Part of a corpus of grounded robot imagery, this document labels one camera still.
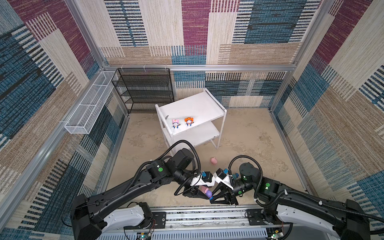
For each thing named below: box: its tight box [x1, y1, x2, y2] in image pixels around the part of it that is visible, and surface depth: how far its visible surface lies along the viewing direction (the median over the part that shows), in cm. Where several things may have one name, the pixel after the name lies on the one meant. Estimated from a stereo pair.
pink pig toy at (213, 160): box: [210, 157, 218, 165], surface depth 93 cm
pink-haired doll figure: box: [172, 119, 181, 129], surface depth 67 cm
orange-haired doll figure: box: [184, 117, 195, 127], surface depth 68 cm
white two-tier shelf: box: [155, 88, 227, 151], surface depth 76 cm
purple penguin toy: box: [206, 190, 213, 198], surface depth 63 cm
